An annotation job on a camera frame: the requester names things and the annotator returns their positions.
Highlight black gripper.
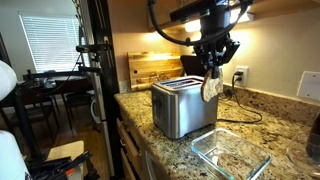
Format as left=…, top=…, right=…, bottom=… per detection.
left=193, top=4, right=241, bottom=80

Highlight crusty bread slice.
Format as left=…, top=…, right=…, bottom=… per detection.
left=200, top=68, right=225, bottom=103

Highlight stainless steel two-slot toaster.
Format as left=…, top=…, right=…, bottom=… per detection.
left=150, top=75, right=220, bottom=140

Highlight black panini grill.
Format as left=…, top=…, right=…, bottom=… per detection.
left=179, top=54, right=208, bottom=78

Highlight wooden cutting board stack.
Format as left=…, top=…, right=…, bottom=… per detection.
left=126, top=51, right=184, bottom=92

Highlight wooden upper cabinet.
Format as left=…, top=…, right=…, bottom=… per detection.
left=146, top=0, right=320, bottom=32

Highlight clear glass rectangular dish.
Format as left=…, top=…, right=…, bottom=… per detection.
left=190, top=127, right=273, bottom=180

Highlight wooden counter drawers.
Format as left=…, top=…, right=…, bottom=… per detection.
left=114, top=115, right=158, bottom=180

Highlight black bottle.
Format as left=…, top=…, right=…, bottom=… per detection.
left=305, top=111, right=320, bottom=165

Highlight dark dining chair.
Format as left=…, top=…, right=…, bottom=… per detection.
left=62, top=90, right=98, bottom=132
left=24, top=95, right=62, bottom=142

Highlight white window blinds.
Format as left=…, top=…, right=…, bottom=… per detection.
left=18, top=12, right=91, bottom=74

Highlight dark dining table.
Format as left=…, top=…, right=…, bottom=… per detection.
left=0, top=74, right=95, bottom=108

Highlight light wooden stool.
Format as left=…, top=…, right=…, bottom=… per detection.
left=45, top=140, right=86, bottom=180

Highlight black tool pile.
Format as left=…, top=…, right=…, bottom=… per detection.
left=25, top=151, right=101, bottom=180

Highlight black stand leg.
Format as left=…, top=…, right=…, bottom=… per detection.
left=11, top=83, right=45, bottom=162

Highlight white rounded housing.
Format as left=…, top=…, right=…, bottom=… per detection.
left=0, top=129, right=33, bottom=180
left=0, top=59, right=19, bottom=103

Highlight white wall outlet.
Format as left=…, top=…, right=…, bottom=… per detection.
left=234, top=65, right=250, bottom=88

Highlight black toaster power cord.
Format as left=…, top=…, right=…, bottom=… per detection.
left=216, top=70, right=264, bottom=124

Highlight white blank wall plate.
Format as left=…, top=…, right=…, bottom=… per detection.
left=296, top=70, right=320, bottom=102

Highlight black vertical post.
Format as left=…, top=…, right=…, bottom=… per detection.
left=79, top=0, right=125, bottom=178

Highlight black stereo camera bar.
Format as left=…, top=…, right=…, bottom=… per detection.
left=75, top=43, right=113, bottom=54

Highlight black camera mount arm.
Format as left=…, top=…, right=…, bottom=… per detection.
left=26, top=52, right=103, bottom=81

